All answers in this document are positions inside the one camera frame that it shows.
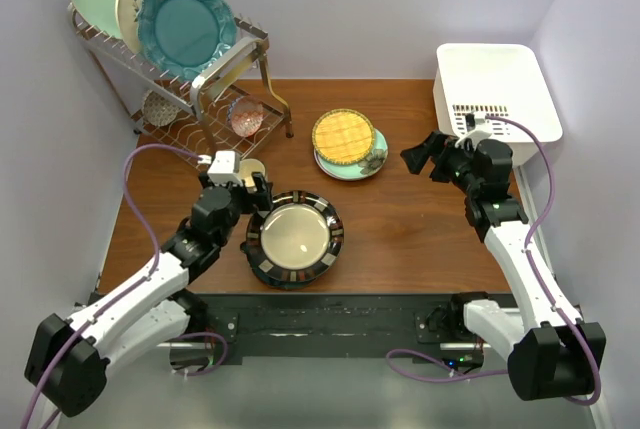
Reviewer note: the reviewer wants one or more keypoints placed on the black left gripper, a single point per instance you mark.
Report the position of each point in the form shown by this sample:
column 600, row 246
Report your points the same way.
column 253, row 202

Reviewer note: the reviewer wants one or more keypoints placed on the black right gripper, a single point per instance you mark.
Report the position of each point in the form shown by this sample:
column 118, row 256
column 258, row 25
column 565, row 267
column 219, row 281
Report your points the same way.
column 415, row 158

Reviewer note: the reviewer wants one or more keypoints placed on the black rimmed cream plate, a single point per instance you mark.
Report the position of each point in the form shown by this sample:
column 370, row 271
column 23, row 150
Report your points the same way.
column 302, row 237

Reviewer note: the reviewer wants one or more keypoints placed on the white plastic bin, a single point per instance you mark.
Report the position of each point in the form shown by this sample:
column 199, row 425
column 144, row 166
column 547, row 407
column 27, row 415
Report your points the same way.
column 501, row 80

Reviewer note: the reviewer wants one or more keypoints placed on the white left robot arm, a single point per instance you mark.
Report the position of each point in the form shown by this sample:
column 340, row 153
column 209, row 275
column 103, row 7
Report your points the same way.
column 72, row 358

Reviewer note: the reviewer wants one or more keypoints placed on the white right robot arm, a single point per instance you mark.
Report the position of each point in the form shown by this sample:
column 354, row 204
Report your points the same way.
column 549, row 349

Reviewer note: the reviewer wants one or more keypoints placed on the cream mug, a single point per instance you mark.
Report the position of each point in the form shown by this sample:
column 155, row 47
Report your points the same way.
column 246, row 170

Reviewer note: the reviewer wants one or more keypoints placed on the mint floral plate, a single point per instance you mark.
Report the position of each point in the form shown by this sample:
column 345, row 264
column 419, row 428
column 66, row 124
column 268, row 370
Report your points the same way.
column 365, row 168

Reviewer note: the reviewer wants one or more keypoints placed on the dark blue square plate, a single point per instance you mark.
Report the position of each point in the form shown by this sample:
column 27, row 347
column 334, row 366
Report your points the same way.
column 254, row 255

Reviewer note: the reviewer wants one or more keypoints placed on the dark teal round plate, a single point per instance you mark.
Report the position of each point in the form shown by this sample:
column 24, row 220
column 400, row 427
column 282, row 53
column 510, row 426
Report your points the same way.
column 280, row 285

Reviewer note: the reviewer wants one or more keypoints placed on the yellow woven pattern plate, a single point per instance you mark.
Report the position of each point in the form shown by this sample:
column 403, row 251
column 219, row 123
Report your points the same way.
column 343, row 136

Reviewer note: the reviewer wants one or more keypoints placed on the red patterned small bowl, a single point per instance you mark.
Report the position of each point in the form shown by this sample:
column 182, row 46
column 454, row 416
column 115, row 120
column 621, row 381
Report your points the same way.
column 245, row 116

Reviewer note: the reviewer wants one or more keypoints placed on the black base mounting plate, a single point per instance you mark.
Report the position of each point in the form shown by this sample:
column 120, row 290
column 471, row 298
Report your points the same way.
column 315, row 325

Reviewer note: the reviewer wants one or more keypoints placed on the metal dish rack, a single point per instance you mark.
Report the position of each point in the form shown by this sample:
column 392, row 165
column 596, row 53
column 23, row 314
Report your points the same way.
column 202, row 123

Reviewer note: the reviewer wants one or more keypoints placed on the white patterned small bowl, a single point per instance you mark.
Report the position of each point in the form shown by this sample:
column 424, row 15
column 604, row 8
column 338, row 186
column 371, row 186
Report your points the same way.
column 157, row 110

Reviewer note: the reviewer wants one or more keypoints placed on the teal scalloped large plate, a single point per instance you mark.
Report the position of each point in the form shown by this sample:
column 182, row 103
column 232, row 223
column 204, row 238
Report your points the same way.
column 185, row 37

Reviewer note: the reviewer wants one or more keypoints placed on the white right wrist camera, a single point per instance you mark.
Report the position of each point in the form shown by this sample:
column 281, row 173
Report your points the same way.
column 478, row 128

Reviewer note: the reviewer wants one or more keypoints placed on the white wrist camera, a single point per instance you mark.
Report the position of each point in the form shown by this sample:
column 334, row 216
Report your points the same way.
column 478, row 128
column 225, row 168

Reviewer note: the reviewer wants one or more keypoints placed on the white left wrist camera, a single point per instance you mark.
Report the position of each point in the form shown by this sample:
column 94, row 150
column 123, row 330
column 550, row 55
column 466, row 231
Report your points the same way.
column 225, row 168

